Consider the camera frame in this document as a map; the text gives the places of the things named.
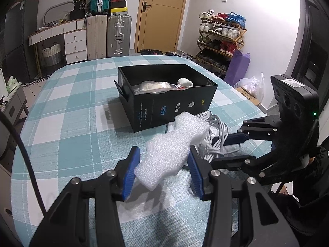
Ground beige suitcase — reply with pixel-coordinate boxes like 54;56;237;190
86;14;108;60

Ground black paper bag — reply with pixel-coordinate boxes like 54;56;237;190
70;0;89;20

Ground person's right forearm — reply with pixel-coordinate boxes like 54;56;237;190
295;147;329;206

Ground white plastic bag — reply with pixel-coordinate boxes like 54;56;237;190
233;72;265;101

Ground wooden shoe rack with shoes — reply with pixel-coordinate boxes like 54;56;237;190
197;9;246;74

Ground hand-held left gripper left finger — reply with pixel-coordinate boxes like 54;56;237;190
29;146;141;247

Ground teal checked tablecloth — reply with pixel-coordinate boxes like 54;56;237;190
10;55;273;247

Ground striped floor mat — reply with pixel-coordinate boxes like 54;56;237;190
22;76;52;88

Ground white desk with drawers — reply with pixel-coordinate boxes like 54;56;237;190
28;19;88;65

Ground scattered dark shoes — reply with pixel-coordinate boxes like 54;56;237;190
140;48;196;61

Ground white oval frame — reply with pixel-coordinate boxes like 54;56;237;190
44;1;75;26

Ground grey refrigerator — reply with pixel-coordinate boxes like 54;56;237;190
4;0;39;80

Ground white appliance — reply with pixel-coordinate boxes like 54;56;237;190
0;68;6;96

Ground grey side table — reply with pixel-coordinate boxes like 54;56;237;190
0;84;29;120

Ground black cardboard box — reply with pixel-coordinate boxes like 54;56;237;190
114;63;218;133

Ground brown cardboard box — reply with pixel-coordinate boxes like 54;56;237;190
235;87;262;108

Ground tan wooden door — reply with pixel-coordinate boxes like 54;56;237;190
135;0;191;54

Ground purple bag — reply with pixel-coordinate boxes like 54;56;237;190
224;49;250;87

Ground black cable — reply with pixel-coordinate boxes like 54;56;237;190
0;111;48;217

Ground white cable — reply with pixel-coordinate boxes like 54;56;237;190
197;114;241;164

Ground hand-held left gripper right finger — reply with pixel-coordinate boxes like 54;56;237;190
187;145;300;247

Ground dark tall cabinet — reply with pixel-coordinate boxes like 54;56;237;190
293;0;326;88

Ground bag of cream shoelaces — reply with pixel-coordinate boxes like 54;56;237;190
132;81;189;94

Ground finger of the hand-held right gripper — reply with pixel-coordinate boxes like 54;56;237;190
226;116;283;146
211;152;280;185

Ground green tissue pack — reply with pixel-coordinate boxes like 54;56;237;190
6;76;22;92

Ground white foam piece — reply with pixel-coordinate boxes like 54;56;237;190
134;112;212;191

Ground woven laundry basket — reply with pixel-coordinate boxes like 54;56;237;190
42;42;62;67

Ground silver suitcase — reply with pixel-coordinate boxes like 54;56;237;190
106;15;132;58

